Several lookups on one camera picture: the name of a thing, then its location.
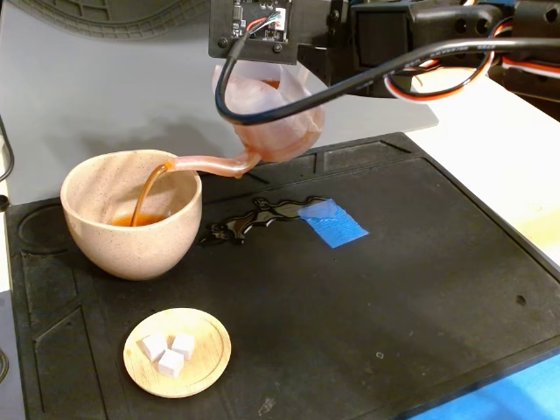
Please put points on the black gripper finger blue tape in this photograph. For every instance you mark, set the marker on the black gripper finger blue tape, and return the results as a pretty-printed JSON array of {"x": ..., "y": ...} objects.
[{"x": 315, "y": 63}]

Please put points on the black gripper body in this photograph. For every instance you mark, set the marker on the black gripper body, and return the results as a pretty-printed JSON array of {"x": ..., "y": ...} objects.
[{"x": 316, "y": 59}]

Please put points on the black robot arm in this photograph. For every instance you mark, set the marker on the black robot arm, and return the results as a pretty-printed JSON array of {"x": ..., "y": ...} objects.
[{"x": 481, "y": 22}]

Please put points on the spilled dark liquid puddle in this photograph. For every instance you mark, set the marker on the spilled dark liquid puddle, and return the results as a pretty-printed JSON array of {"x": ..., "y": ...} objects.
[{"x": 262, "y": 214}]

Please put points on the beige speckled ceramic cup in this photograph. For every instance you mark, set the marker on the beige speckled ceramic cup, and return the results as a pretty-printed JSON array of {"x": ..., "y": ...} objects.
[{"x": 131, "y": 245}]

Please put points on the small blue tape piece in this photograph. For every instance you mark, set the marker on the small blue tape piece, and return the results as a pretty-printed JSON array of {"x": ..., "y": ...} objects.
[{"x": 337, "y": 225}]

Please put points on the grey ribbed round object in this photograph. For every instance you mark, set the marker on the grey ribbed round object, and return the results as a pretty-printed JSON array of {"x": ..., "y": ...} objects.
[{"x": 109, "y": 17}]

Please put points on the black silicone work mat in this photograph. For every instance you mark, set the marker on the black silicone work mat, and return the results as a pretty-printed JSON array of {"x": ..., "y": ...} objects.
[{"x": 350, "y": 315}]

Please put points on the white sugar cube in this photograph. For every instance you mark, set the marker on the white sugar cube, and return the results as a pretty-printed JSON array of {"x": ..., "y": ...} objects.
[
  {"x": 170, "y": 364},
  {"x": 184, "y": 345},
  {"x": 153, "y": 345}
]

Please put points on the round wooden plate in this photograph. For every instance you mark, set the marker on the round wooden plate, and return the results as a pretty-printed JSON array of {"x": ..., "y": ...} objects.
[{"x": 205, "y": 363}]

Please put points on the wide blue tape strip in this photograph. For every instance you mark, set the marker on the wide blue tape strip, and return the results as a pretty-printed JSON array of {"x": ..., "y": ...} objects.
[{"x": 503, "y": 394}]

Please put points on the black wrist camera board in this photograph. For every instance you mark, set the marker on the black wrist camera board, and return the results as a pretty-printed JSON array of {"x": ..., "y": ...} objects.
[{"x": 262, "y": 26}]

